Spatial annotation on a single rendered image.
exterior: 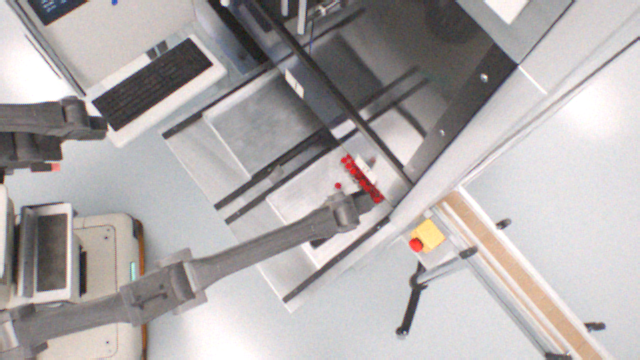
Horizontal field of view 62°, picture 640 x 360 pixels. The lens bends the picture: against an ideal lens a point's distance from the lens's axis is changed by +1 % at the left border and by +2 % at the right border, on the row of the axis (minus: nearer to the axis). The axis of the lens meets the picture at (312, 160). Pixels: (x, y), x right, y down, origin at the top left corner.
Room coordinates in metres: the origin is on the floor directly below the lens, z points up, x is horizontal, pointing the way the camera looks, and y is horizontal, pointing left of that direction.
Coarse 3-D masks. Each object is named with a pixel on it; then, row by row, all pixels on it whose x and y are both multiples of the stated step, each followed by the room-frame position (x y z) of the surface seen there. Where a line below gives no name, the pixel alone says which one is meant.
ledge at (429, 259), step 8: (416, 224) 0.43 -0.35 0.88; (408, 232) 0.40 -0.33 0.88; (408, 240) 0.37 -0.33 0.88; (448, 240) 0.40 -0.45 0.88; (440, 248) 0.37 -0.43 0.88; (448, 248) 0.37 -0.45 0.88; (416, 256) 0.33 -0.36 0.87; (424, 256) 0.33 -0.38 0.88; (432, 256) 0.34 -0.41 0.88; (440, 256) 0.34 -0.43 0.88; (424, 264) 0.31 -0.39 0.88; (432, 264) 0.32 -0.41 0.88
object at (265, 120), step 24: (240, 96) 0.74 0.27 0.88; (264, 96) 0.75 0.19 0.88; (288, 96) 0.77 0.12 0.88; (216, 120) 0.64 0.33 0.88; (240, 120) 0.65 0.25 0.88; (264, 120) 0.67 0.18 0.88; (288, 120) 0.68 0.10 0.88; (312, 120) 0.70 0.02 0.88; (240, 144) 0.57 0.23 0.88; (264, 144) 0.59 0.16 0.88; (288, 144) 0.60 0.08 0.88; (264, 168) 0.50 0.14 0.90
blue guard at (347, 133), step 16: (240, 0) 0.93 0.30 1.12; (240, 16) 0.93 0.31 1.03; (256, 16) 0.87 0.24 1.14; (256, 32) 0.88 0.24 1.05; (272, 32) 0.82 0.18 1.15; (272, 48) 0.82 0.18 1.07; (288, 48) 0.77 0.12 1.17; (288, 64) 0.77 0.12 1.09; (304, 80) 0.72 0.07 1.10; (304, 96) 0.71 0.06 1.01; (320, 96) 0.67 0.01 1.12; (320, 112) 0.66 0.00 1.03; (336, 112) 0.62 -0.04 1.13; (336, 128) 0.61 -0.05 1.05; (352, 128) 0.58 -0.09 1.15; (352, 144) 0.57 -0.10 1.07; (368, 144) 0.54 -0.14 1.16; (368, 160) 0.52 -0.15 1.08; (384, 160) 0.50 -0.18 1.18; (384, 176) 0.48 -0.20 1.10; (384, 192) 0.46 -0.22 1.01; (400, 192) 0.44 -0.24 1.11
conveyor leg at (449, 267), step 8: (456, 256) 0.39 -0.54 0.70; (440, 264) 0.40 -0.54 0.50; (448, 264) 0.38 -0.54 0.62; (456, 264) 0.37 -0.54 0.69; (464, 264) 0.36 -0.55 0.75; (424, 272) 0.40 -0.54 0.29; (432, 272) 0.38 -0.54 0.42; (440, 272) 0.37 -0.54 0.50; (448, 272) 0.36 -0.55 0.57; (416, 280) 0.38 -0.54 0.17; (424, 280) 0.37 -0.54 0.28; (432, 280) 0.36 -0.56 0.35
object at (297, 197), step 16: (320, 160) 0.56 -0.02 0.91; (336, 160) 0.58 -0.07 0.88; (304, 176) 0.51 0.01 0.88; (320, 176) 0.52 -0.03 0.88; (336, 176) 0.53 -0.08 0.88; (272, 192) 0.43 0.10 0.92; (288, 192) 0.45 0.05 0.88; (304, 192) 0.46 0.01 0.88; (320, 192) 0.47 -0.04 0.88; (352, 192) 0.49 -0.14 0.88; (288, 208) 0.40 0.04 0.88; (304, 208) 0.41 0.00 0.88; (384, 208) 0.46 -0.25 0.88; (368, 224) 0.40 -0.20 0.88; (336, 240) 0.33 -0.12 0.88; (352, 240) 0.33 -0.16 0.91; (320, 256) 0.27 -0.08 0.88
